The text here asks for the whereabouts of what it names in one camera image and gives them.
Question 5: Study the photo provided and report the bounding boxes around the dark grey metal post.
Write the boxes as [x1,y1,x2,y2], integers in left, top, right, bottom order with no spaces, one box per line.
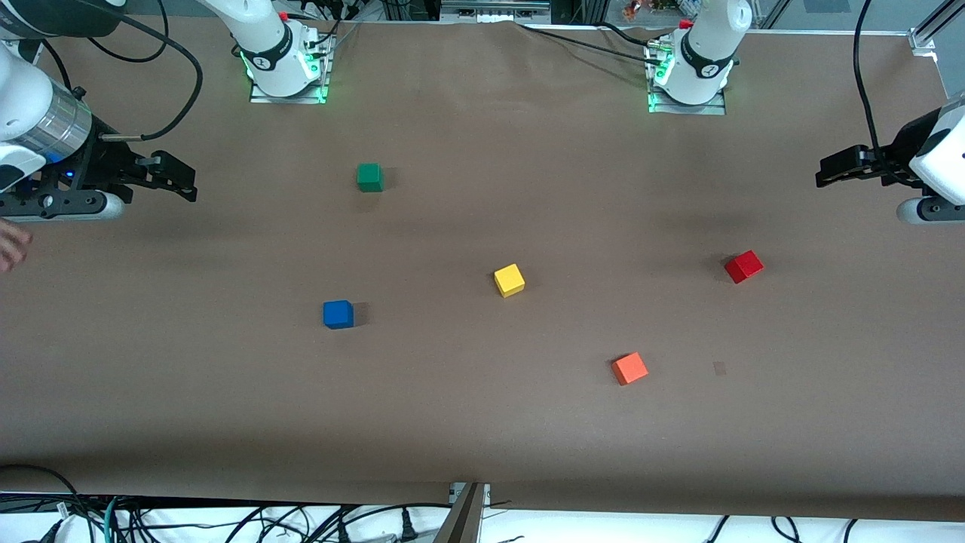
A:
[433,483,488,543]

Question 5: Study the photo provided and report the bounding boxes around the grey metal frame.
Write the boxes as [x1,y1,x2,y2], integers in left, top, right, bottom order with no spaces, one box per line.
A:
[440,0,553,24]

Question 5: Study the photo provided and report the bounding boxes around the red wooden block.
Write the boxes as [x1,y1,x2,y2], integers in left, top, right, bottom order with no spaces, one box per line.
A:
[725,250,764,284]

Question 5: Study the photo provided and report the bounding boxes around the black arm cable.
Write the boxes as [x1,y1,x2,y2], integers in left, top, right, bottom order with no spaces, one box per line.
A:
[852,0,905,186]
[75,0,204,143]

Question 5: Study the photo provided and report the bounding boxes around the orange wooden block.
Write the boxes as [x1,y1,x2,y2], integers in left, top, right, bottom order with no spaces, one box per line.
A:
[611,352,649,386]

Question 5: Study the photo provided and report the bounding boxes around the aluminium frame profile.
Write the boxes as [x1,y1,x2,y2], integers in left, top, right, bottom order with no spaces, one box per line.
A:
[908,0,965,56]

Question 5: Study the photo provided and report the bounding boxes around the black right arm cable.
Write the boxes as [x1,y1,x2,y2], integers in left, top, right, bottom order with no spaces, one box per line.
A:
[75,0,204,143]

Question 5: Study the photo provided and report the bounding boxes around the yellow wooden block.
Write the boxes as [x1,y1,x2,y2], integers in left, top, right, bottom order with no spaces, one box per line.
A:
[494,263,526,298]

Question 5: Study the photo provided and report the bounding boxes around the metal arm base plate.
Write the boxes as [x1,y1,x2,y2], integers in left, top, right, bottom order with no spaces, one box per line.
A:
[645,41,728,116]
[249,32,332,106]

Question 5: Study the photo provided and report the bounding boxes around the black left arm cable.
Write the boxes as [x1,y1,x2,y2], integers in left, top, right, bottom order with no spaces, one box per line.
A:
[852,0,905,186]

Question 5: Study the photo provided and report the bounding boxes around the silver clamp bracket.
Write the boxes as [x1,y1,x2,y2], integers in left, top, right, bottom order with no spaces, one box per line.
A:
[449,482,492,508]

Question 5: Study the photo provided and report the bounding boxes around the bare person hand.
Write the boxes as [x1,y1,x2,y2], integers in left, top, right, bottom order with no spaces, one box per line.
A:
[0,222,33,273]

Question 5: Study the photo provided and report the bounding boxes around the brown paper table cover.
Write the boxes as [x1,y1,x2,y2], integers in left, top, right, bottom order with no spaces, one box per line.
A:
[0,19,965,523]

